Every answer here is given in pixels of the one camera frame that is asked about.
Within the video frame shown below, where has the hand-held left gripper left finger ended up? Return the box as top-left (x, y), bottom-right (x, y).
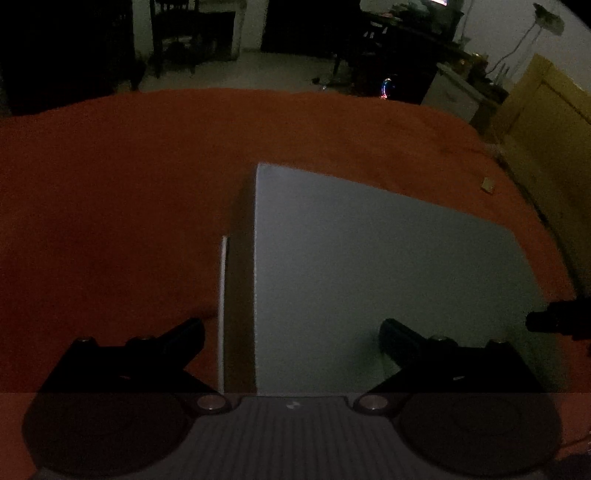
top-left (37, 318), bottom-right (232, 416)

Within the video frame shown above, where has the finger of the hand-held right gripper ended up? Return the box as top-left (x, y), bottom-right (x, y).
top-left (526, 298), bottom-right (591, 343)

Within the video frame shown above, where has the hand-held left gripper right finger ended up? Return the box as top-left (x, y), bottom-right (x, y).
top-left (353, 318), bottom-right (550, 416)

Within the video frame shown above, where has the white cardboard box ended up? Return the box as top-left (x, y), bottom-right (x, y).
top-left (220, 234), bottom-right (257, 398)

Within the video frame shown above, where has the white box lid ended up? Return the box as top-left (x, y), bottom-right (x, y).
top-left (252, 163), bottom-right (570, 398)

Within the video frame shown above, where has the orange blanket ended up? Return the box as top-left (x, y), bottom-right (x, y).
top-left (0, 88), bottom-right (583, 467)

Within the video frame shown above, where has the yellow wooden board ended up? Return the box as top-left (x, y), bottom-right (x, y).
top-left (482, 52), bottom-right (591, 301)

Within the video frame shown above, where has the white low cabinet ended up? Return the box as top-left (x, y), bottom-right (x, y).
top-left (421, 62), bottom-right (491, 124)

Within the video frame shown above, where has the computer case with coloured lights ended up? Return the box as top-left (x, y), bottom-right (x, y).
top-left (355, 60), bottom-right (438, 106)

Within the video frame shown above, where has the black office chair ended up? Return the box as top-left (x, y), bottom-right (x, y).
top-left (312, 18), bottom-right (372, 90)

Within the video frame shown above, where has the dark cluttered desk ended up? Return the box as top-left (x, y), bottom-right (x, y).
top-left (360, 9), bottom-right (467, 104)

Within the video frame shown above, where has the dark wooden chair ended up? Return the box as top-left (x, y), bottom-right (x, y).
top-left (148, 0), bottom-right (200, 78)

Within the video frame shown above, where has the grey side table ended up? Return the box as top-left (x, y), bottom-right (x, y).
top-left (196, 0), bottom-right (245, 63)

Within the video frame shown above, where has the dark tall cabinet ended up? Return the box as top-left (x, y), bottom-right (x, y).
top-left (0, 0), bottom-right (140, 117)

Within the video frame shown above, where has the dark wardrobe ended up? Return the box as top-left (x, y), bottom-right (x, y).
top-left (260, 0), bottom-right (362, 59)

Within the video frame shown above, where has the lit monitor screen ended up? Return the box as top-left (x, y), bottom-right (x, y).
top-left (428, 0), bottom-right (464, 20)

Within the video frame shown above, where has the hanging wall cable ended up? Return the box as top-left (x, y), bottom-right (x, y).
top-left (490, 4), bottom-right (565, 84)

